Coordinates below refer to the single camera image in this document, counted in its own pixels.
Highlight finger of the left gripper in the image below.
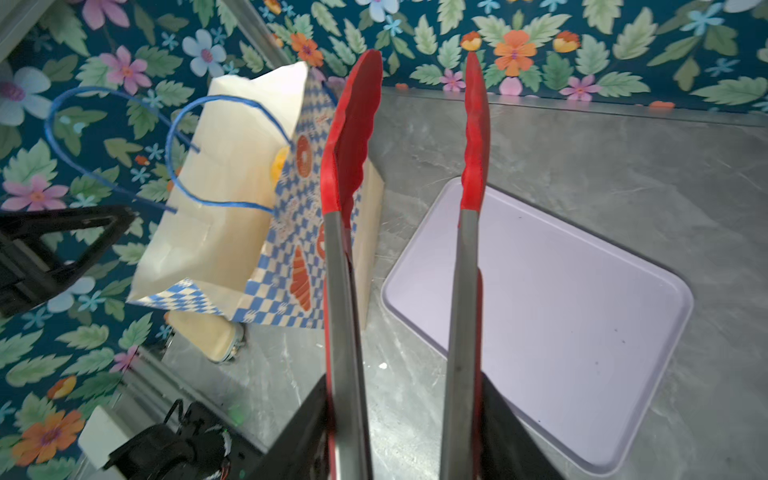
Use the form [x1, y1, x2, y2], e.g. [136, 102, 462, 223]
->
[1, 205, 137, 318]

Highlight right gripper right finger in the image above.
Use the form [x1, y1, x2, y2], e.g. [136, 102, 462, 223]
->
[480, 375, 564, 480]

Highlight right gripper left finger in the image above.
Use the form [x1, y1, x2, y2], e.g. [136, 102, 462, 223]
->
[242, 375, 329, 480]

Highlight lilac plastic tray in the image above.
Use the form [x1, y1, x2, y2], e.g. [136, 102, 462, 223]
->
[380, 176, 695, 478]

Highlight blue checkered paper bag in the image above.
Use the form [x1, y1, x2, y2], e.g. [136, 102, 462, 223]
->
[127, 62, 384, 329]

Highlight red silicone tongs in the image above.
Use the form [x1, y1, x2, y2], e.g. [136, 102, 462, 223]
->
[320, 50, 490, 479]

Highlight beige long bread loaf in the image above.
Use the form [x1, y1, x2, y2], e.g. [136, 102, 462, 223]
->
[166, 311, 246, 364]

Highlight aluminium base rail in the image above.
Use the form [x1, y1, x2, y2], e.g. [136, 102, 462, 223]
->
[77, 348, 266, 479]

